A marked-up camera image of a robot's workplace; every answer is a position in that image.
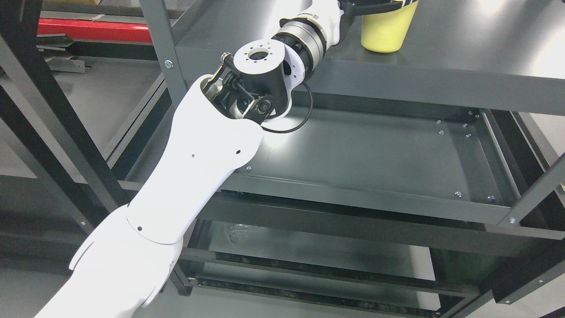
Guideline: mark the red metal beam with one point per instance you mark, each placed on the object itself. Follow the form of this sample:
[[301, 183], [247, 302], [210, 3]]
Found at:
[[96, 30]]

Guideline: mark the yellow plastic cup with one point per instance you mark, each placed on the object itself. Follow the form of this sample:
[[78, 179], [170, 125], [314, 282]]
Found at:
[[385, 32]]

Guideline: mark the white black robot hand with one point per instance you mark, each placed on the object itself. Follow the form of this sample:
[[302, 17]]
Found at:
[[348, 13]]

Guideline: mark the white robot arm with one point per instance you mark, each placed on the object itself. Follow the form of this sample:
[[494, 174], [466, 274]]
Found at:
[[216, 129]]

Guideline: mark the black metal shelf rack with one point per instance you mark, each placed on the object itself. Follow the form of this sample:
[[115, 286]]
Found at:
[[404, 183]]

